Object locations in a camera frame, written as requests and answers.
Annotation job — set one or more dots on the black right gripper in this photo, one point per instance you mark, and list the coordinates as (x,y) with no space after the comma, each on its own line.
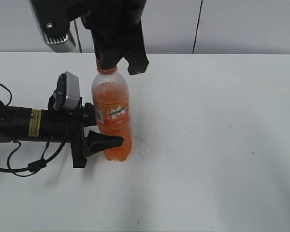
(116,28)

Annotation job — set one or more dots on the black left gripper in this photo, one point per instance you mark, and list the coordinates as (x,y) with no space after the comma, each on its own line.
(68,126)

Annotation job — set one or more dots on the orange Mirinda soda bottle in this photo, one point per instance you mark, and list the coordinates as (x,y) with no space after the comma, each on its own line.
(110,94)

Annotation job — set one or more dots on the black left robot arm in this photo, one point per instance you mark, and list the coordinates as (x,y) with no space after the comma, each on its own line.
(21,124)

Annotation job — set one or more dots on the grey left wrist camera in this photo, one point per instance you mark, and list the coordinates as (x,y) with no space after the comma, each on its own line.
(67,92)

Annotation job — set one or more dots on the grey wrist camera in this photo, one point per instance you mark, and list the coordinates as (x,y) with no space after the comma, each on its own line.
(67,92)
(53,18)

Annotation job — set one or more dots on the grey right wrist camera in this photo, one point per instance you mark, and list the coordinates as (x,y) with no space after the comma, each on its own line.
(53,18)

